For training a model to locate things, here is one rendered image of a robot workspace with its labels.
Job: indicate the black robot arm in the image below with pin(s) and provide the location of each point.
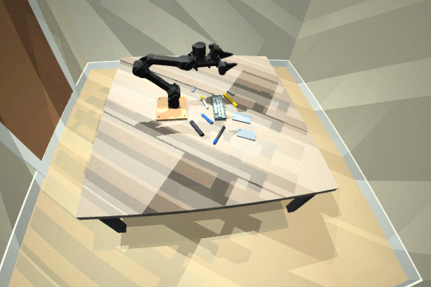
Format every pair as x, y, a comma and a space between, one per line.
185, 62

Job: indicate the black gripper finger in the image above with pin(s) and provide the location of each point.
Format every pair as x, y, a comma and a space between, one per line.
229, 66
224, 54

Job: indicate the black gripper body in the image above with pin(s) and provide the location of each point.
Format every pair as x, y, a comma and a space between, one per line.
217, 63

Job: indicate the dark grey cylinder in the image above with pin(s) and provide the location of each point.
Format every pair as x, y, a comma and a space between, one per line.
198, 130

